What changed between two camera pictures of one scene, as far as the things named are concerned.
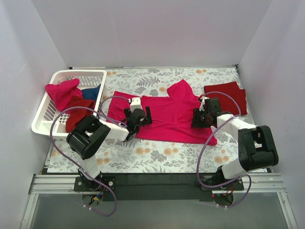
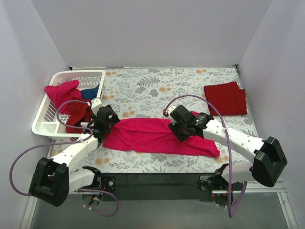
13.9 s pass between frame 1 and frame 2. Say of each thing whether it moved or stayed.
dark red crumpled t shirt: stayed
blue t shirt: stayed
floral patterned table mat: stayed
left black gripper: moved
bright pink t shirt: moved
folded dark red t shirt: stayed
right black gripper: moved
